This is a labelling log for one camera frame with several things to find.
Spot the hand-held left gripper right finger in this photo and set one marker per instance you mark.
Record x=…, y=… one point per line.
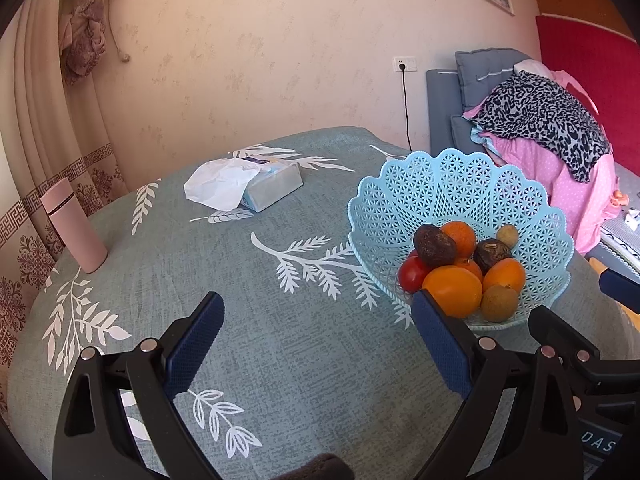
x=440, y=340

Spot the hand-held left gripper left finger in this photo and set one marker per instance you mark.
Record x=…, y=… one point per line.
x=195, y=345

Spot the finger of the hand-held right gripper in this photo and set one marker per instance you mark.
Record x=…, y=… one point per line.
x=620, y=290
x=560, y=327

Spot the large orange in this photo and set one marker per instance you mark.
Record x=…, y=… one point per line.
x=452, y=291

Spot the brown kiwi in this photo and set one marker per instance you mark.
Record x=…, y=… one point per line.
x=507, y=235
x=499, y=303

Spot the dark fruit with tan patch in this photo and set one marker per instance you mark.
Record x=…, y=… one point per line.
x=492, y=255

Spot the light blue lattice basket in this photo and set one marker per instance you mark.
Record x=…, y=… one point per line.
x=450, y=185

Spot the grey patterned mat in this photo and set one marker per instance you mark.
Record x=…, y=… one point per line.
x=620, y=247

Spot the red tomato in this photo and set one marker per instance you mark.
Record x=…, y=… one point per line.
x=412, y=276

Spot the small white object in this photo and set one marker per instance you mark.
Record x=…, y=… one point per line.
x=632, y=220

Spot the small orange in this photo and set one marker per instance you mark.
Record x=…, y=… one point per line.
x=471, y=268

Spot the small orange object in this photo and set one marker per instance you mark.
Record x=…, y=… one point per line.
x=619, y=199

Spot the smooth dark fruit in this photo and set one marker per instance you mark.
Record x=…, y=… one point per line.
x=434, y=245

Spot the white tissue paper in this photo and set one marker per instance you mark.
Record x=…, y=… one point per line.
x=220, y=182

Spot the pink thermos bottle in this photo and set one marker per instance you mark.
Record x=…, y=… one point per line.
x=75, y=230

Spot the light blue tissue pack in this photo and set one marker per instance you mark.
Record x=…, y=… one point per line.
x=275, y=185

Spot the leopard print cloth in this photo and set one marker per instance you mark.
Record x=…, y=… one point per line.
x=545, y=115

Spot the grey chair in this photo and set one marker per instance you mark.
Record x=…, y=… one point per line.
x=442, y=110

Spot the red padded board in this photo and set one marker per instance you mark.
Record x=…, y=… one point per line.
x=590, y=60

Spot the grey cushion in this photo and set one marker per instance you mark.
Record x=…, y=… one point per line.
x=485, y=70

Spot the beige patterned curtain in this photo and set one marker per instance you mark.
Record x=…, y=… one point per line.
x=30, y=135

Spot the pink curtain tieback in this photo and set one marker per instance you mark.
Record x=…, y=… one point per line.
x=82, y=40

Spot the white wall socket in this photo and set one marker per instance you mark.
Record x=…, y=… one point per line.
x=405, y=63

